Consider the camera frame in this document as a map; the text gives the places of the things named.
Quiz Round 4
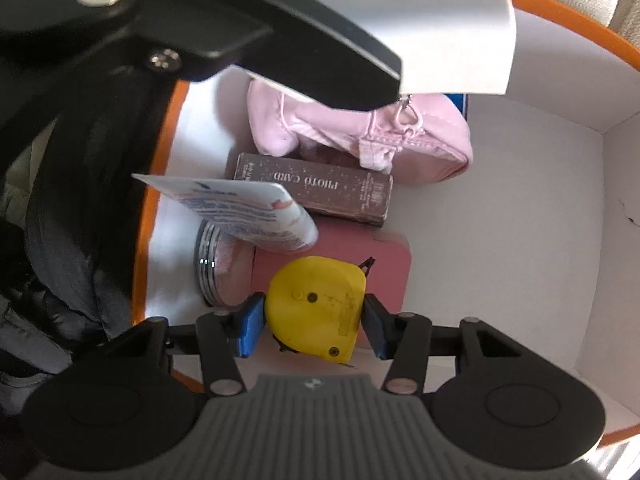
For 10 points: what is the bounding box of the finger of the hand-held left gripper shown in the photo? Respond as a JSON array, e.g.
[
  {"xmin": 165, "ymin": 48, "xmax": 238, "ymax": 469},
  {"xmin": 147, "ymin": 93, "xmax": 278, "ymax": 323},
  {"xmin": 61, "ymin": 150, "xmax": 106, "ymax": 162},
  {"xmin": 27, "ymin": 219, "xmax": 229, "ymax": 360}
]
[{"xmin": 0, "ymin": 0, "xmax": 404, "ymax": 112}]

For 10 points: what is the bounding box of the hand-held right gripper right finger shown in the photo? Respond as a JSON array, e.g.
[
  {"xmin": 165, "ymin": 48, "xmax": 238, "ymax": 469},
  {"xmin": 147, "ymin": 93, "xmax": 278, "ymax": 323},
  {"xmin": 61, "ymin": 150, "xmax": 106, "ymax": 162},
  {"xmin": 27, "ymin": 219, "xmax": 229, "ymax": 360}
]
[{"xmin": 362, "ymin": 292, "xmax": 538, "ymax": 395}]

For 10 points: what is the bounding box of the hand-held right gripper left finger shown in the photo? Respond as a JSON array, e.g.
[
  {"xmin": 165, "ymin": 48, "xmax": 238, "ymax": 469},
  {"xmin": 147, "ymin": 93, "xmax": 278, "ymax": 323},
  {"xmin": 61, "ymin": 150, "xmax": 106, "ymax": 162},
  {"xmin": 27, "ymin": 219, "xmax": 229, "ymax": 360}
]
[{"xmin": 95, "ymin": 292, "xmax": 266, "ymax": 397}]

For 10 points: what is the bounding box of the pink case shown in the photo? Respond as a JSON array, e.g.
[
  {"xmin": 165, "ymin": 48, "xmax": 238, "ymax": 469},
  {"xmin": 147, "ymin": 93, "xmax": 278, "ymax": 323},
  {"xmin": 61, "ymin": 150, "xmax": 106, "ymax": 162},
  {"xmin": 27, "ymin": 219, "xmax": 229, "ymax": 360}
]
[{"xmin": 252, "ymin": 222, "xmax": 413, "ymax": 361}]

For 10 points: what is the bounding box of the yellow tape measure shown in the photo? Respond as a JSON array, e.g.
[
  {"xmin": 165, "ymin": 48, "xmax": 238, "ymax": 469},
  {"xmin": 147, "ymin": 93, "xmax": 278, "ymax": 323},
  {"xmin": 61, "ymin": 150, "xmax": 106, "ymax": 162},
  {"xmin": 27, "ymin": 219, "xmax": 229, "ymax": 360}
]
[{"xmin": 264, "ymin": 255, "xmax": 376, "ymax": 365}]

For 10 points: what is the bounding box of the round pink compact mirror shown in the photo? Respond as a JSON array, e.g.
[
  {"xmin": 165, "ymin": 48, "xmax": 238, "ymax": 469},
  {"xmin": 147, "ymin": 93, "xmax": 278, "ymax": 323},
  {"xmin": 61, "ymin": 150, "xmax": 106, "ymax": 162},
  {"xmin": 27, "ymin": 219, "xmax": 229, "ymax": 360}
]
[{"xmin": 194, "ymin": 220, "xmax": 258, "ymax": 308}]

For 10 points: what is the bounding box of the white lotion tube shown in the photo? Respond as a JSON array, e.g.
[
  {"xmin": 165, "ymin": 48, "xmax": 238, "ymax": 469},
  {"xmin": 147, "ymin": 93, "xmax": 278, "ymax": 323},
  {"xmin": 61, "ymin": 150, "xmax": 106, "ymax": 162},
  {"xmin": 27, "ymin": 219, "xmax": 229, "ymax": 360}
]
[{"xmin": 131, "ymin": 174, "xmax": 320, "ymax": 253}]

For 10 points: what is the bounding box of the pink fabric pouch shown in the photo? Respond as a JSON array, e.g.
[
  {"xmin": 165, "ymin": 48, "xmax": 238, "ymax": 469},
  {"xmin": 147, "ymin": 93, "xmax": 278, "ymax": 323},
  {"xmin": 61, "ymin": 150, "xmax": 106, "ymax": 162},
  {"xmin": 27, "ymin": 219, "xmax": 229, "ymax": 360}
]
[{"xmin": 246, "ymin": 80, "xmax": 473, "ymax": 183}]

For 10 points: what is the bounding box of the orange cardboard box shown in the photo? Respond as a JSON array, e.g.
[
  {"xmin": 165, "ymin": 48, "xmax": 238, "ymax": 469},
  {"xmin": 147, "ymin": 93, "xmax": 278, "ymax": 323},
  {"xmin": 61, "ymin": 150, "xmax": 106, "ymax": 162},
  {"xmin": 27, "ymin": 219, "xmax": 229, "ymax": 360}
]
[{"xmin": 131, "ymin": 0, "xmax": 640, "ymax": 453}]

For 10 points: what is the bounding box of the brown speckled card box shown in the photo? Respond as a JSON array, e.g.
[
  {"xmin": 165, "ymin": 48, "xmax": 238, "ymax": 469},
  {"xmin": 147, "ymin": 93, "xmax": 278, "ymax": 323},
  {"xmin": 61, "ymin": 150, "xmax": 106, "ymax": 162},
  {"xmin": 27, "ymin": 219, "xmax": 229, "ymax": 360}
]
[{"xmin": 223, "ymin": 152, "xmax": 394, "ymax": 229}]

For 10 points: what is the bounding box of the white rectangular box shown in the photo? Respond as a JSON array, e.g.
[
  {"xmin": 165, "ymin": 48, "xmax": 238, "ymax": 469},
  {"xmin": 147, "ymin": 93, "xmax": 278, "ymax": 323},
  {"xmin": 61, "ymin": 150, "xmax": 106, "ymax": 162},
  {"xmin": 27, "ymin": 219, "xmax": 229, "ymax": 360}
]
[{"xmin": 252, "ymin": 0, "xmax": 517, "ymax": 97}]

